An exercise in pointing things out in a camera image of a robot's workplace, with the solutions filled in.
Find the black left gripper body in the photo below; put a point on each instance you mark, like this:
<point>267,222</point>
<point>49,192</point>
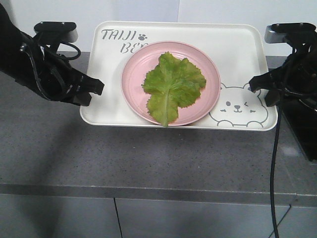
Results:
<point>56,78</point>

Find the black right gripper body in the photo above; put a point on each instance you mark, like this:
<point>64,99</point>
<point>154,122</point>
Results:
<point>301,83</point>

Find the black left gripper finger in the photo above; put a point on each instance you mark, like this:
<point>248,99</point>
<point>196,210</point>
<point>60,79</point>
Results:
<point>90,85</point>
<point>82,99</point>

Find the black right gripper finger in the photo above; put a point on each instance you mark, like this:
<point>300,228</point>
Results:
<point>274,98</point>
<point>264,81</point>

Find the cream bear serving tray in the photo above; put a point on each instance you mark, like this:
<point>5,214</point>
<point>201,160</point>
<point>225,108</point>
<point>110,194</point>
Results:
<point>235,50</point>

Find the pink round plate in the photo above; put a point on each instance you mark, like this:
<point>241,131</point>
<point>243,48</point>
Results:
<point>147,58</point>

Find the green lettuce leaf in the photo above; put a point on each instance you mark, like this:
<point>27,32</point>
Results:
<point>173,84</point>

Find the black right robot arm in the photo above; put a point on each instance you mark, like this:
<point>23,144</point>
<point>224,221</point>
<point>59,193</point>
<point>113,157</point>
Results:
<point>303,54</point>

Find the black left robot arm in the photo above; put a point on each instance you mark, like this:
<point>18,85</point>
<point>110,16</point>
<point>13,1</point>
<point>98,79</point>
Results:
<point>19,52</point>

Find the black glass cooktop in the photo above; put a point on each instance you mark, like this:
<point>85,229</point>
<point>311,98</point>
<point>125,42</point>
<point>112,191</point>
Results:
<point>303,122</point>

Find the grey lower cabinet door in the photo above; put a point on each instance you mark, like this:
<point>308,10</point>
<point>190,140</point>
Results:
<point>141,218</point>

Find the grey cabinet door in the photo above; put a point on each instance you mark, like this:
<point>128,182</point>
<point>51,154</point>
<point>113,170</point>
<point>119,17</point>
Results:
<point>31,216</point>
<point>141,218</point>

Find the grey left cabinet door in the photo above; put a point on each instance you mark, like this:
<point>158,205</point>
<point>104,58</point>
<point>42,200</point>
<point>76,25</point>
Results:
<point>31,216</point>

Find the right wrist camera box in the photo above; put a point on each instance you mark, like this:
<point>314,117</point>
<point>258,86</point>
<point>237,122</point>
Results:
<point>289,32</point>

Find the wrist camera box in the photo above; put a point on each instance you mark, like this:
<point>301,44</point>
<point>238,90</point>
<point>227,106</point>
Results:
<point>49,32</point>
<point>289,32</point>

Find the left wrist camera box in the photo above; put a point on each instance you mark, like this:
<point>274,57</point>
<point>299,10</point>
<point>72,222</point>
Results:
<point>49,32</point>

